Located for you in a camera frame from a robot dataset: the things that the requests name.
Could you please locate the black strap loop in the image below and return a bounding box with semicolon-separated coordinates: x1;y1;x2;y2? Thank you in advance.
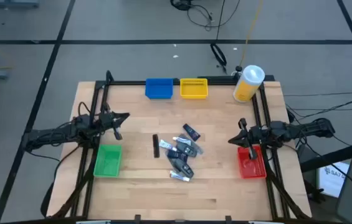
209;42;228;75

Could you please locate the white printed sign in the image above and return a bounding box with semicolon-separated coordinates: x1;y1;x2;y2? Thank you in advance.
316;161;350;199

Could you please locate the black aluminium table frame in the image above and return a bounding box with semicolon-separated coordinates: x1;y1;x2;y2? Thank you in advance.
40;70;312;222

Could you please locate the yellow plastic basket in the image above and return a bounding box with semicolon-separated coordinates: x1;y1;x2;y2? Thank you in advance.
179;78;209;100

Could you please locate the green plastic basket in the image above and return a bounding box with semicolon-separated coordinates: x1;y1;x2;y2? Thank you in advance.
93;144;123;179

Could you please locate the white toothpaste tube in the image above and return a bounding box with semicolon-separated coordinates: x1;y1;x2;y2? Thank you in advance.
169;170;191;182
158;139;174;151
171;136;193;146

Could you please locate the red plastic basket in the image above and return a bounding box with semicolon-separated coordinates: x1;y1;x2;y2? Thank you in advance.
237;145;267;180

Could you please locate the dark blue travel tube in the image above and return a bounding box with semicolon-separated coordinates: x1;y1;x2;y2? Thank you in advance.
166;149;189;163
182;123;202;142

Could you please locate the blue plastic basket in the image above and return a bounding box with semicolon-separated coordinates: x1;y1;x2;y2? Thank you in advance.
145;78;174;100

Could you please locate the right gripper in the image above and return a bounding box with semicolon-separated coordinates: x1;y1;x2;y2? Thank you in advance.
227;117;270;161

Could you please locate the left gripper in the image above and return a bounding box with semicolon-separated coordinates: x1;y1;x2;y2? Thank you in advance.
99;105;131;141

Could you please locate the black stand bar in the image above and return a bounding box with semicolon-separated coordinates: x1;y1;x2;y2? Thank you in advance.
297;138;352;174

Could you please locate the white yellow wipes canister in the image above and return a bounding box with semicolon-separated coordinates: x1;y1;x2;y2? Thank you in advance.
232;64;266;103

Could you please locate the black floor cable bundle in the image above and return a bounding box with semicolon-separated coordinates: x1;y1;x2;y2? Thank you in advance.
169;0;242;32

